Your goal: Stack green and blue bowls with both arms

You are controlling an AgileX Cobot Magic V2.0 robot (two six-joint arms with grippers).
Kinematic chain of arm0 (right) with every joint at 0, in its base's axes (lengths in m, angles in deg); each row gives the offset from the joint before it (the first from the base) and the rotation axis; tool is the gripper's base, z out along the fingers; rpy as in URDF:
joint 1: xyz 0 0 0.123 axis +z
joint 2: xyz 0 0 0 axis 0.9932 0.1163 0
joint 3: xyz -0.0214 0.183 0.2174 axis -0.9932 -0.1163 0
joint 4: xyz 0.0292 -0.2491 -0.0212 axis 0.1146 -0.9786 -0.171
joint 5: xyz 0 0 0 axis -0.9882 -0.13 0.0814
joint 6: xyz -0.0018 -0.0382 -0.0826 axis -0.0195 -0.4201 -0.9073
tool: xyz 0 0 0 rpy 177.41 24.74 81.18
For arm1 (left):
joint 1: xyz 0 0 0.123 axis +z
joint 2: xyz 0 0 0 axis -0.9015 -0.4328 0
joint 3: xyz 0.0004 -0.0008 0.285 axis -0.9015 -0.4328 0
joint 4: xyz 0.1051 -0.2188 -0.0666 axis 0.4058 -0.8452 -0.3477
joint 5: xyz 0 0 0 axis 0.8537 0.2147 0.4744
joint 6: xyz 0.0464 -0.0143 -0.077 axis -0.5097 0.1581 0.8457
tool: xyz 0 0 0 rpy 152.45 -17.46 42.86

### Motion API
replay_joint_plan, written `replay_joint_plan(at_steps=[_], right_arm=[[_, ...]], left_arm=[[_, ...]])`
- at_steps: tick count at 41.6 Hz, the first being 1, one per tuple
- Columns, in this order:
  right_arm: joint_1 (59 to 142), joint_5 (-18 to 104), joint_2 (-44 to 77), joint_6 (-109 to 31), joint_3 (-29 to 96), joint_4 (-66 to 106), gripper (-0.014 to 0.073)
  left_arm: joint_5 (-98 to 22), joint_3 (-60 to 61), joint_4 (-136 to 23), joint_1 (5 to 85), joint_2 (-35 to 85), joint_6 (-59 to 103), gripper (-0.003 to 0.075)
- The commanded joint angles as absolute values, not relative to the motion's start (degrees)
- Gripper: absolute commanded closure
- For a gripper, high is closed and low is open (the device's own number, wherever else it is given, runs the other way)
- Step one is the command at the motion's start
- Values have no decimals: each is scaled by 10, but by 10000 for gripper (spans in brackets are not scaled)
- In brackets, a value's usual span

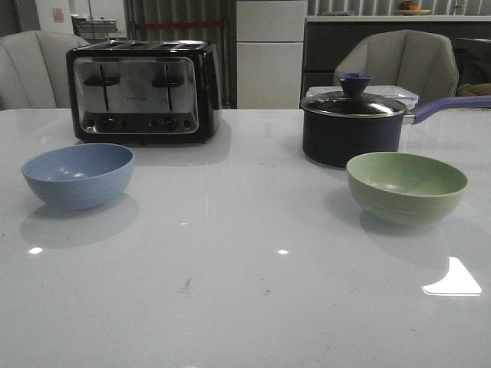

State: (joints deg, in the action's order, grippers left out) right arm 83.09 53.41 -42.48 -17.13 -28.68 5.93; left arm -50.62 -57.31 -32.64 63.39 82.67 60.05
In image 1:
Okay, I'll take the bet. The green plastic bowl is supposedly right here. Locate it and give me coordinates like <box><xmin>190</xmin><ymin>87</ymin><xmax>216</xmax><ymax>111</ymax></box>
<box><xmin>346</xmin><ymin>152</ymin><xmax>469</xmax><ymax>226</ymax></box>

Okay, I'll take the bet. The blue plastic bowl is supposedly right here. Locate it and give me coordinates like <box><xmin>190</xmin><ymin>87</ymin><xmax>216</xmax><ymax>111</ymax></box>
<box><xmin>21</xmin><ymin>143</ymin><xmax>135</xmax><ymax>210</ymax></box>

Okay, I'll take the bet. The dark blue saucepan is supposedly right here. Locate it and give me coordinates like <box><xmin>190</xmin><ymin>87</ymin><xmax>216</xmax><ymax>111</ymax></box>
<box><xmin>302</xmin><ymin>96</ymin><xmax>490</xmax><ymax>168</ymax></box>

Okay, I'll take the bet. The glass pot lid blue knob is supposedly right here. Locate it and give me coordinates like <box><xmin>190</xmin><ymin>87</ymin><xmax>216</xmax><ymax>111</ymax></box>
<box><xmin>300</xmin><ymin>72</ymin><xmax>407</xmax><ymax>118</ymax></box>

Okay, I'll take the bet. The white cabinet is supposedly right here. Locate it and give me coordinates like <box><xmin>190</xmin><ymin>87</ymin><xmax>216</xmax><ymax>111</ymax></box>
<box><xmin>236</xmin><ymin>1</ymin><xmax>308</xmax><ymax>110</ymax></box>

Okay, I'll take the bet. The black and chrome toaster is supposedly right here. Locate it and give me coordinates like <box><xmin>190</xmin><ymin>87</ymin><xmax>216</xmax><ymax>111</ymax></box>
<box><xmin>66</xmin><ymin>40</ymin><xmax>222</xmax><ymax>144</ymax></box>

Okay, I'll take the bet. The dark counter with drawers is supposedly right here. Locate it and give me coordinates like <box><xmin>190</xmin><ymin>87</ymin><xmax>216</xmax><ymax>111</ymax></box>
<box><xmin>301</xmin><ymin>15</ymin><xmax>490</xmax><ymax>95</ymax></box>

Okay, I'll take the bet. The clear plastic storage container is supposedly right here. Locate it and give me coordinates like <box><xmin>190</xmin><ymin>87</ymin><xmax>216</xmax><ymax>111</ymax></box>
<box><xmin>305</xmin><ymin>85</ymin><xmax>419</xmax><ymax>110</ymax></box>

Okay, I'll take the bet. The beige armchair on right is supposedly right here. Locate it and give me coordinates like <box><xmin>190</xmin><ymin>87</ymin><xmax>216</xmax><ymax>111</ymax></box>
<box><xmin>334</xmin><ymin>29</ymin><xmax>459</xmax><ymax>104</ymax></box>

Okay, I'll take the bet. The beige armchair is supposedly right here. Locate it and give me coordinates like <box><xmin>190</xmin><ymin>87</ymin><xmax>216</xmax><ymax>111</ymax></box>
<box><xmin>334</xmin><ymin>29</ymin><xmax>459</xmax><ymax>104</ymax></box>
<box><xmin>1</xmin><ymin>31</ymin><xmax>88</xmax><ymax>110</ymax></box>

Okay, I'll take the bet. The fruit bowl on counter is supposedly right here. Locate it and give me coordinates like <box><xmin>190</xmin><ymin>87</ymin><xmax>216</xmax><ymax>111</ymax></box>
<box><xmin>394</xmin><ymin>0</ymin><xmax>431</xmax><ymax>16</ymax></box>

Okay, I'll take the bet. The beige armchair on left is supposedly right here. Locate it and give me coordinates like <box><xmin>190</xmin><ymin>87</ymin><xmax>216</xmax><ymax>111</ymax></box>
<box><xmin>1</xmin><ymin>31</ymin><xmax>88</xmax><ymax>110</ymax></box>

